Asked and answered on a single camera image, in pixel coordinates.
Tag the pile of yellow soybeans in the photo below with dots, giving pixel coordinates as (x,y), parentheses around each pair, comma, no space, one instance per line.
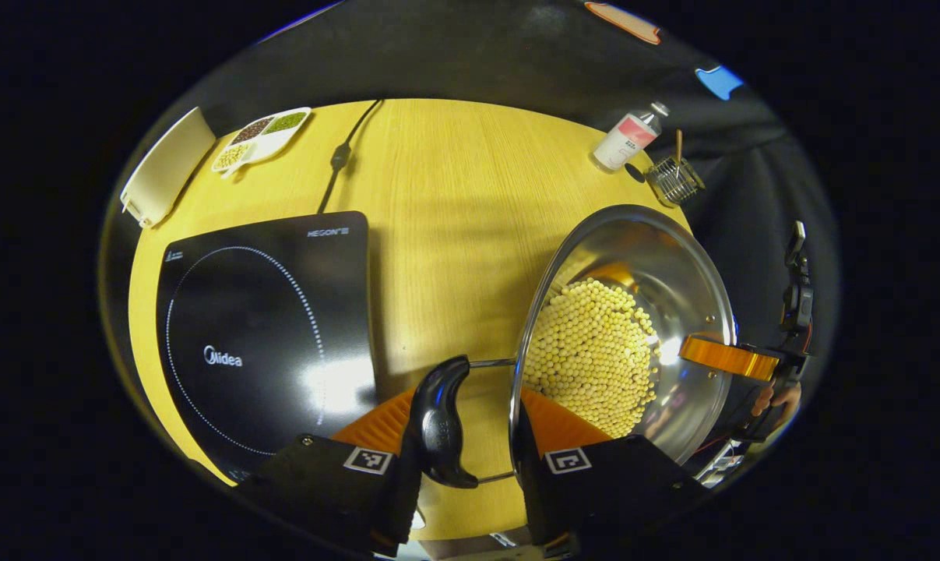
(594,358)

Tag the white toaster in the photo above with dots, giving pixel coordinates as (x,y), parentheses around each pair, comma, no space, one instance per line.
(166,167)

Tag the black backdrop cloth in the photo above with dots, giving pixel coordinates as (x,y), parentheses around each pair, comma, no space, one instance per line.
(477,47)

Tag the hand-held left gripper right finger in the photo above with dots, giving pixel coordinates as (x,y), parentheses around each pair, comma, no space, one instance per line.
(602,483)

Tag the small black bottle cap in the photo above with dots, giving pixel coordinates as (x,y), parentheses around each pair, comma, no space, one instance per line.
(634,172)

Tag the thin wooden stick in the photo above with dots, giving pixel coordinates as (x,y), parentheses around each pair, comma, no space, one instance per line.
(679,146)

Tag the stainless steel pot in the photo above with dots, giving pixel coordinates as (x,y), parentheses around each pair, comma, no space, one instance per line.
(672,265)

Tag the clear bottle with pink label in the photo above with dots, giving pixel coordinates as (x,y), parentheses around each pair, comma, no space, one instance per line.
(627,139)

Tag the white divided dish of beans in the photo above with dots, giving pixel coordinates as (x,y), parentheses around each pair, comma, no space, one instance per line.
(263,136)

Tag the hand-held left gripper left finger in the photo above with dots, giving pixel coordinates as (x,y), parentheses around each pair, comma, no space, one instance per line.
(322,483)

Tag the black induction cooktop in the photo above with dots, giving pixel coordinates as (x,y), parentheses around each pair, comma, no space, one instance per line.
(259,335)

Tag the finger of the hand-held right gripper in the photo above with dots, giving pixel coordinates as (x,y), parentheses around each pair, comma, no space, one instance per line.
(730,357)

